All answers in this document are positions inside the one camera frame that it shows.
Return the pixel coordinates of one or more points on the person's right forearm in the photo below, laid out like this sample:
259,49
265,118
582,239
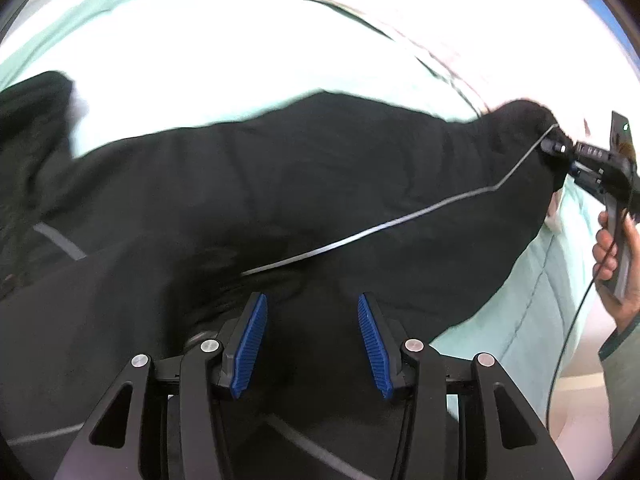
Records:
625,385

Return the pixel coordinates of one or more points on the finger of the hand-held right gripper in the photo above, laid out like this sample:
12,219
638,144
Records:
585,177
560,149

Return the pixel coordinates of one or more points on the person's right hand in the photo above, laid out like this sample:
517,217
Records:
606,255

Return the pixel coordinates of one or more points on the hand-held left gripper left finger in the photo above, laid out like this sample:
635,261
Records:
248,345

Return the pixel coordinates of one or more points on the black pants with grey stripe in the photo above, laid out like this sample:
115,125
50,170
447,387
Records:
300,185

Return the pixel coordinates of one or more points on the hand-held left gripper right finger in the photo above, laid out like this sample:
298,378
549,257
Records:
374,347

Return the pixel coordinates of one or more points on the mint green quilted blanket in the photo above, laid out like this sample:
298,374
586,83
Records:
200,60

